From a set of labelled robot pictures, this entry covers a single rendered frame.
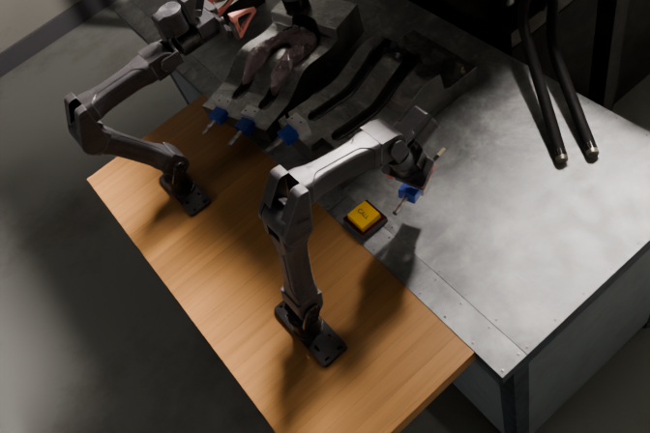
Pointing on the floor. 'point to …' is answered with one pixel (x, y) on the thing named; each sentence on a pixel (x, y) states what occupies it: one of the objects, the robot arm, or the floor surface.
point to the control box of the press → (611, 21)
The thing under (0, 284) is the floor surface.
